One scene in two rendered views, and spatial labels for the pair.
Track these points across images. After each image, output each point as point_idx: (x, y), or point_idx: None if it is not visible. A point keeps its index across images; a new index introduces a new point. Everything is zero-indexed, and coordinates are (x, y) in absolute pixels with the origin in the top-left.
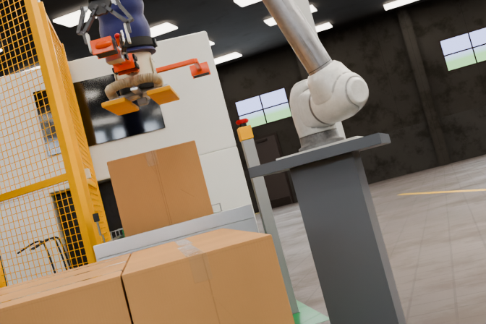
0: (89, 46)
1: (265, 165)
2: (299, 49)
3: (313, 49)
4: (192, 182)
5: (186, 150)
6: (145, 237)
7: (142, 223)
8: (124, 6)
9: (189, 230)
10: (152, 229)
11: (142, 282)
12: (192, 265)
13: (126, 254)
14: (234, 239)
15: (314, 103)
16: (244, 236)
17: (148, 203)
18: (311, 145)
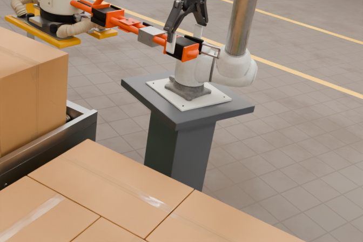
0: (174, 47)
1: (187, 122)
2: (240, 40)
3: (247, 41)
4: (59, 92)
5: (61, 62)
6: (27, 153)
7: (17, 135)
8: None
9: (58, 140)
10: (22, 139)
11: None
12: None
13: (42, 187)
14: (272, 238)
15: (220, 73)
16: (273, 233)
17: (24, 116)
18: (194, 95)
